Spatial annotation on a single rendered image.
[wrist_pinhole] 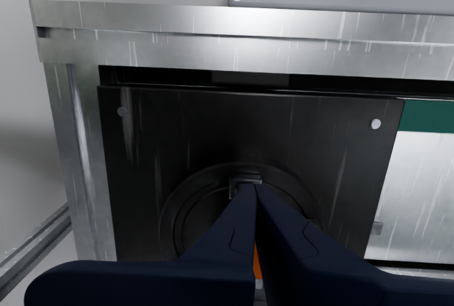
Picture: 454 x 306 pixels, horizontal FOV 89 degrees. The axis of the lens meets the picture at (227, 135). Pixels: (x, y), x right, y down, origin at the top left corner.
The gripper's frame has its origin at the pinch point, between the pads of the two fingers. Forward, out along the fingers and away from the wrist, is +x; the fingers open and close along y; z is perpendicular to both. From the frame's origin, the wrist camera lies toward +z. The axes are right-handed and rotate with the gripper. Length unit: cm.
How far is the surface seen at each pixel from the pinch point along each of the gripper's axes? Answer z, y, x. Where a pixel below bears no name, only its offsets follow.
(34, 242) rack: -11.6, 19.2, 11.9
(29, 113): -1.9, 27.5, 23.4
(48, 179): -11.5, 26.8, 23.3
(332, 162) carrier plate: -2.0, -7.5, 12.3
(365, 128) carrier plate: 1.0, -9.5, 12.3
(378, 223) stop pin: -8.0, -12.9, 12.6
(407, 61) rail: 6.1, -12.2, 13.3
